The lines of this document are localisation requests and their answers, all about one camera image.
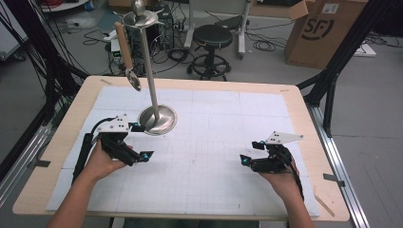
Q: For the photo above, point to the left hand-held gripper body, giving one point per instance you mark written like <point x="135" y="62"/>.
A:
<point x="117" y="144"/>

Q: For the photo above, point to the metal utensil stand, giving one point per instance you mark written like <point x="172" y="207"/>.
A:
<point x="152" y="85"/>

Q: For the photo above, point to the white grid mat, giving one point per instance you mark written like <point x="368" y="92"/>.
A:
<point x="206" y="142"/>

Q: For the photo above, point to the power supply with green display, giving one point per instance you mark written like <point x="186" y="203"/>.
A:
<point x="116" y="47"/>

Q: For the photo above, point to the black metal frame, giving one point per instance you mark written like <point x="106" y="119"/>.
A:
<point x="345" y="50"/>
<point x="47" y="63"/>

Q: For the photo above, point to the person's right hand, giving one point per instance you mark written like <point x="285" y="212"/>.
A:
<point x="285" y="185"/>

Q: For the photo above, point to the person's left hand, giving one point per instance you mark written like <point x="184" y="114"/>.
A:
<point x="99" y="164"/>

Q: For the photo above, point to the brown cardboard box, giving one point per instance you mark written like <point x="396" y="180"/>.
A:
<point x="323" y="34"/>

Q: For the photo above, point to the black round stool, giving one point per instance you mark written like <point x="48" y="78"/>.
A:
<point x="212" y="36"/>

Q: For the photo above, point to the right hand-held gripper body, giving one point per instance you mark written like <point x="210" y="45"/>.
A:
<point x="275" y="161"/>

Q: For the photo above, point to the aluminium rail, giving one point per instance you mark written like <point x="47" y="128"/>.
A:
<point x="22" y="158"/>
<point x="339" y="158"/>

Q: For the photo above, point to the black tape piece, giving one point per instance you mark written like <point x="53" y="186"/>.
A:
<point x="334" y="179"/>
<point x="42" y="163"/>

